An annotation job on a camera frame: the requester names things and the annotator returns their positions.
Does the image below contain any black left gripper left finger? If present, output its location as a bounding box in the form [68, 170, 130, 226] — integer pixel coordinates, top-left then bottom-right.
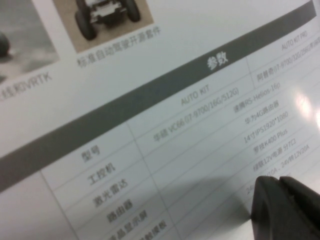
[251, 176, 320, 240]

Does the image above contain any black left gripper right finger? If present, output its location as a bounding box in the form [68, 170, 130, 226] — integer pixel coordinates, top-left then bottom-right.
[279, 176, 320, 232]

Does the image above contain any product catalogue book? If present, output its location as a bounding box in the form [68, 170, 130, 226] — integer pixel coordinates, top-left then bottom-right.
[0, 0, 320, 240]

